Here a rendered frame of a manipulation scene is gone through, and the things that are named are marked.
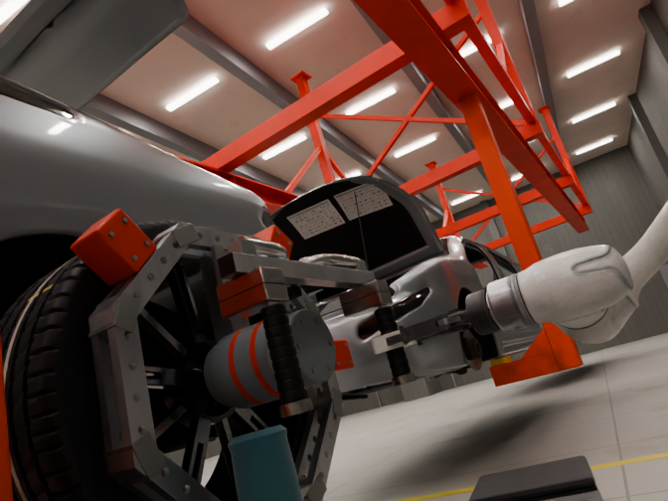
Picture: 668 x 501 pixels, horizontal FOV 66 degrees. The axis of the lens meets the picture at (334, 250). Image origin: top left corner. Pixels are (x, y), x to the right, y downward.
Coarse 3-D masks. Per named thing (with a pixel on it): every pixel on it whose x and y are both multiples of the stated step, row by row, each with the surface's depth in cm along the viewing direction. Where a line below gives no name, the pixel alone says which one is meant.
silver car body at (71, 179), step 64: (64, 0) 239; (128, 0) 261; (0, 64) 262; (64, 64) 291; (128, 64) 292; (0, 128) 123; (64, 128) 140; (0, 192) 117; (64, 192) 131; (128, 192) 149; (192, 192) 172
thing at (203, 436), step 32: (160, 288) 114; (192, 288) 116; (192, 320) 101; (256, 320) 120; (192, 352) 102; (160, 384) 88; (192, 416) 93; (224, 416) 98; (256, 416) 105; (192, 448) 89; (224, 448) 96; (224, 480) 111
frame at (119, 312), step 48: (192, 240) 92; (144, 288) 80; (96, 336) 75; (96, 384) 74; (144, 384) 74; (336, 384) 114; (144, 432) 71; (336, 432) 107; (144, 480) 69; (192, 480) 74
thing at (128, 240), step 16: (96, 224) 82; (112, 224) 79; (128, 224) 82; (80, 240) 79; (96, 240) 77; (112, 240) 78; (128, 240) 81; (144, 240) 83; (80, 256) 80; (96, 256) 80; (112, 256) 79; (128, 256) 80; (144, 256) 82; (96, 272) 82; (112, 272) 81; (128, 272) 80
